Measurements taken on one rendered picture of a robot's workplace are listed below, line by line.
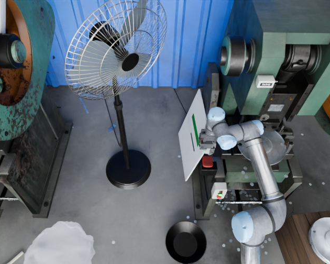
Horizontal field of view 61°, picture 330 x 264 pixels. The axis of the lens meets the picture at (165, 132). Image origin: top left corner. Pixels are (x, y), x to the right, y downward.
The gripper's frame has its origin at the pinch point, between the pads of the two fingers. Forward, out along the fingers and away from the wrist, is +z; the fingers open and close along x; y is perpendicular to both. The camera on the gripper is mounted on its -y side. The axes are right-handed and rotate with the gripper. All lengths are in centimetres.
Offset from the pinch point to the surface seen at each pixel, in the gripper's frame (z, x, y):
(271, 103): -24.5, -14.5, -29.5
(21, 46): -49, -26, 92
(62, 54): 42, -134, 119
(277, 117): -13.9, -14.4, -36.5
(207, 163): 8.9, 1.7, 0.4
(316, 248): 46, 40, -68
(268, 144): 6.2, -9.8, -37.3
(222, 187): 22.2, 10.9, -9.7
